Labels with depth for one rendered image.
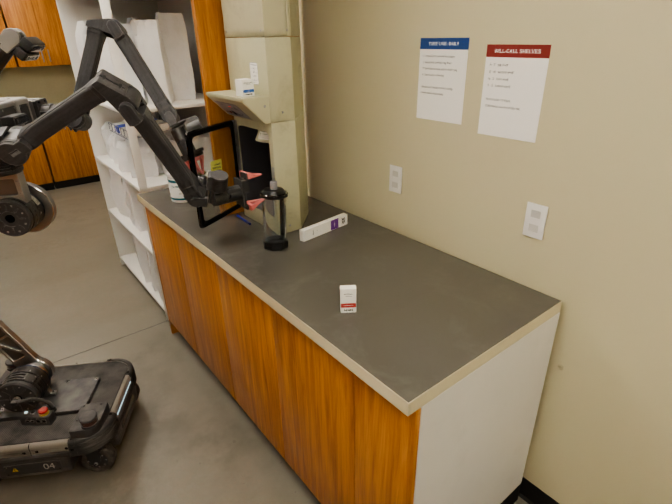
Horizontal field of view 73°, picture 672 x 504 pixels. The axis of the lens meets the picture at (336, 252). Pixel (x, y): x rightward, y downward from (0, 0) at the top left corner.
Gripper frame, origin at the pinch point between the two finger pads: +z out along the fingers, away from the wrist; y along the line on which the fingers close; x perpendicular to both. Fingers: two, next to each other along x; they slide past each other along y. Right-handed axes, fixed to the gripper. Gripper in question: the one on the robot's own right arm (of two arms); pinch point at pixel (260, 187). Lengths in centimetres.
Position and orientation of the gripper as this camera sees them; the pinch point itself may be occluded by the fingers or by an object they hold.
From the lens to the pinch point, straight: 175.8
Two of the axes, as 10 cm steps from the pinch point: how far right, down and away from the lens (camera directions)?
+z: 7.9, -2.8, 5.5
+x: -6.2, -3.0, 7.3
